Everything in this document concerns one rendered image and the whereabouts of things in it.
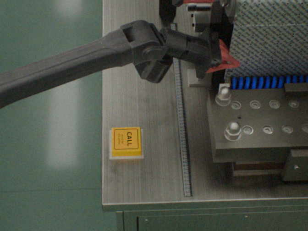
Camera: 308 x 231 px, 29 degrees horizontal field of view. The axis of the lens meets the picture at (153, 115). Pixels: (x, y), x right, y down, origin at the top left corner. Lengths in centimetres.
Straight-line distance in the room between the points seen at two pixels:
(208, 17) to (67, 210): 122
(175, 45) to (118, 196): 37
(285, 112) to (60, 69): 52
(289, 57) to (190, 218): 45
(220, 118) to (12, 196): 129
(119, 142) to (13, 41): 158
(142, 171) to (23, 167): 115
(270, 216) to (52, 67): 65
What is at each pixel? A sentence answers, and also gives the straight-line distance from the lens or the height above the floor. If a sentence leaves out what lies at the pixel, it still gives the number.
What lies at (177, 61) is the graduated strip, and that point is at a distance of 161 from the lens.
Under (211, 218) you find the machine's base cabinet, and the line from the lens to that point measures 148.
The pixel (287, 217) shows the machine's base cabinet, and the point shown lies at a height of 79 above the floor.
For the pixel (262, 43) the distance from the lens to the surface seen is 134.
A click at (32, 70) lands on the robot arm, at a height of 120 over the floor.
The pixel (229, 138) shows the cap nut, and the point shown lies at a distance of 131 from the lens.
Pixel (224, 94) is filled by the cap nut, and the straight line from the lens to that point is 134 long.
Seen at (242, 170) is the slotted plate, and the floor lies 91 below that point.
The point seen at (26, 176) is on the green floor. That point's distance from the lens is 248.
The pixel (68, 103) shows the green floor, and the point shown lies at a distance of 265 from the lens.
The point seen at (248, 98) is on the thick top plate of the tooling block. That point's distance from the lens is 139.
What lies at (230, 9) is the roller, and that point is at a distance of 126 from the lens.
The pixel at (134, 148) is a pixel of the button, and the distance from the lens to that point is 142.
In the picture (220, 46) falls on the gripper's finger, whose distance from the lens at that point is 134.
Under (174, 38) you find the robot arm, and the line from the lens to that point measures 128.
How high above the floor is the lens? 213
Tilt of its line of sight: 55 degrees down
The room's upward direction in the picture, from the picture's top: 1 degrees clockwise
